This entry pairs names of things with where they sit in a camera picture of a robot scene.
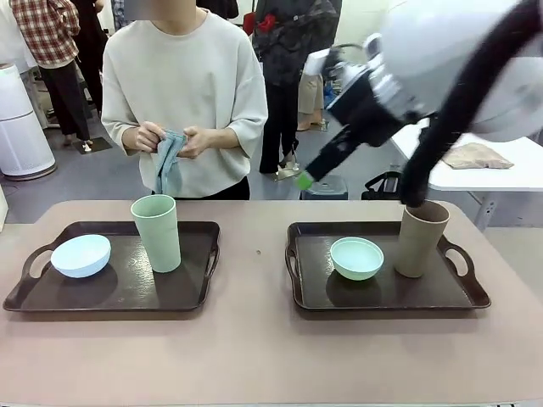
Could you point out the tall pale green cup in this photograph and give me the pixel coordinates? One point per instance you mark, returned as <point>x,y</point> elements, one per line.
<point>159,237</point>

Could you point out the dark brown tray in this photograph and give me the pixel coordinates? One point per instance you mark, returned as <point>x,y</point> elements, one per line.
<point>127,292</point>
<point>382,297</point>

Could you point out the person's left hand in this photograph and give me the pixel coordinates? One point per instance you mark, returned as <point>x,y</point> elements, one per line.
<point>201,142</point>

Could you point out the person's right hand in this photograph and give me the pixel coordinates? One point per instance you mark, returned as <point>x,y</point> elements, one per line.
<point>148,135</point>

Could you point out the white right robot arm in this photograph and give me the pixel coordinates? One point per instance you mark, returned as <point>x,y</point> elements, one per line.
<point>420,38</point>

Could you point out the person's right forearm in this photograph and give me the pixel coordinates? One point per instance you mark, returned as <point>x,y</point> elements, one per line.
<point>130,137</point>

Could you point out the light blue bowl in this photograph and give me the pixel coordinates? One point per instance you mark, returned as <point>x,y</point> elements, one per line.
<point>80,265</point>

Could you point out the person's left forearm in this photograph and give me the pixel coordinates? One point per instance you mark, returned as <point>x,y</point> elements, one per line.
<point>227,137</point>

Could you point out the bystander in dark clothes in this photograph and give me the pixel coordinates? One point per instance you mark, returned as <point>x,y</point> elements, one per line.
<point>288,42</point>

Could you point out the person in cream sweater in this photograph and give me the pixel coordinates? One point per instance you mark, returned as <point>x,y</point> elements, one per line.
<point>182,76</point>

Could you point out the bystander in plaid shirt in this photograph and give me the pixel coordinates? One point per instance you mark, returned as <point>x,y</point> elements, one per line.
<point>42,29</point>

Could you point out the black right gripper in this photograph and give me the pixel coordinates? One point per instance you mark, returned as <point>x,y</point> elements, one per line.
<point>369,123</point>

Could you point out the tall beige cup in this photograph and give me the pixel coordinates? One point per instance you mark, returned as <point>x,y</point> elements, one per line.
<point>418,250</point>

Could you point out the blue-green fabric mat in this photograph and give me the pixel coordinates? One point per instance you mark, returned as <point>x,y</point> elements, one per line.
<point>167,169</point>

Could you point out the beige fabric mat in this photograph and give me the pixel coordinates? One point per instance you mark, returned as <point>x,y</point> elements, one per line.
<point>479,157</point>

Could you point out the pale green bowl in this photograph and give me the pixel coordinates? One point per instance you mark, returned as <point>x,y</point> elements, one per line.
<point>356,267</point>

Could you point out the bystander in black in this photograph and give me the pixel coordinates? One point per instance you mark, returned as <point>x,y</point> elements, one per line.
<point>91,38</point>

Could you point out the black bag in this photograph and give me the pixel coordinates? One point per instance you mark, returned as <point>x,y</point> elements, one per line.
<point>382,188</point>

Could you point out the grey-blue bin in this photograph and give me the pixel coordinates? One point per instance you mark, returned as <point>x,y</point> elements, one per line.
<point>331,188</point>

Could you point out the white air purifier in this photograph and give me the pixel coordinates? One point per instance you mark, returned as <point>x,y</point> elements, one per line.
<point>21,140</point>

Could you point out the bystander in beige trousers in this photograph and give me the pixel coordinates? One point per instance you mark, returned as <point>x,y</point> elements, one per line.
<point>309,97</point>

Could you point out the white side table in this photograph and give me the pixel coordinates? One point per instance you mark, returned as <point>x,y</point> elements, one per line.
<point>488,178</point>

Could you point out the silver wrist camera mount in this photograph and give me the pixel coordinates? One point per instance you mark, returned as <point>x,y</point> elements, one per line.
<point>390,85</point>

